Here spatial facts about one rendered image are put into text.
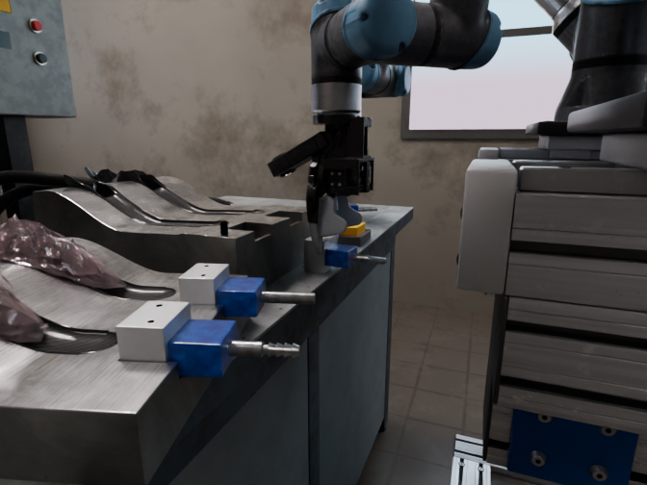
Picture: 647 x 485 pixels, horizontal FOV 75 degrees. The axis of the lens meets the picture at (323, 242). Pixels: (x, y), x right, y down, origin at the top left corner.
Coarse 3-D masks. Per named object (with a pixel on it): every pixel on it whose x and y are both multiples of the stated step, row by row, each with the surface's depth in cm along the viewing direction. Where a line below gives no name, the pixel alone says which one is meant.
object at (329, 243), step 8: (304, 240) 68; (328, 240) 68; (304, 248) 68; (312, 248) 67; (328, 248) 67; (336, 248) 67; (344, 248) 67; (352, 248) 67; (304, 256) 68; (312, 256) 68; (320, 256) 67; (328, 256) 67; (336, 256) 66; (344, 256) 66; (352, 256) 67; (360, 256) 67; (368, 256) 66; (304, 264) 69; (312, 264) 68; (320, 264) 68; (328, 264) 67; (336, 264) 67; (344, 264) 66; (352, 264) 68; (320, 272) 68
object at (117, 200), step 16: (64, 176) 68; (96, 176) 72; (112, 176) 78; (128, 176) 78; (144, 176) 82; (96, 192) 67; (112, 192) 71; (160, 192) 79; (128, 208) 69; (192, 208) 78; (160, 224) 64; (176, 224) 63; (192, 224) 66; (208, 224) 61
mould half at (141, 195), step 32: (64, 192) 64; (128, 192) 72; (192, 192) 84; (64, 224) 65; (96, 224) 62; (128, 224) 64; (288, 224) 67; (128, 256) 61; (160, 256) 59; (192, 256) 57; (224, 256) 55; (256, 256) 58; (288, 256) 68
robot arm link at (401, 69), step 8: (392, 72) 93; (400, 72) 95; (408, 72) 97; (392, 80) 93; (400, 80) 95; (408, 80) 98; (392, 88) 96; (400, 88) 96; (408, 88) 98; (368, 96) 101; (376, 96) 100; (384, 96) 99; (392, 96) 99
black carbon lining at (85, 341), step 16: (96, 288) 44; (128, 288) 46; (144, 288) 46; (160, 288) 46; (48, 320) 36; (48, 336) 35; (64, 336) 35; (80, 336) 35; (96, 336) 35; (112, 336) 35; (48, 352) 32; (64, 352) 32; (80, 352) 33
